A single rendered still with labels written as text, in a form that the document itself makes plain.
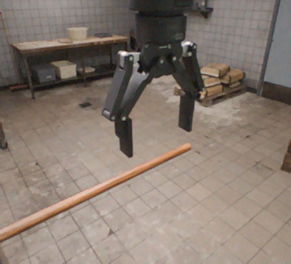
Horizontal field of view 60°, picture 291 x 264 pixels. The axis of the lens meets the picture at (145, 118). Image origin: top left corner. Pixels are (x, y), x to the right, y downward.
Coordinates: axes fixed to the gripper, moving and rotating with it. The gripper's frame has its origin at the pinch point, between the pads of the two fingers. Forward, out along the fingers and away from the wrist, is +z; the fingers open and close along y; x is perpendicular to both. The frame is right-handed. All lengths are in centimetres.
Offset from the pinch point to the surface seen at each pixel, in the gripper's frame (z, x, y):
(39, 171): 152, 211, 12
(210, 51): 97, 325, 420
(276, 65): 96, 178, 419
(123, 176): 28.8, 23.8, 6.2
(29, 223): 28.6, 22.8, -22.0
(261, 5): 2, 230, 422
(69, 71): 122, 453, 146
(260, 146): 154, 95, 250
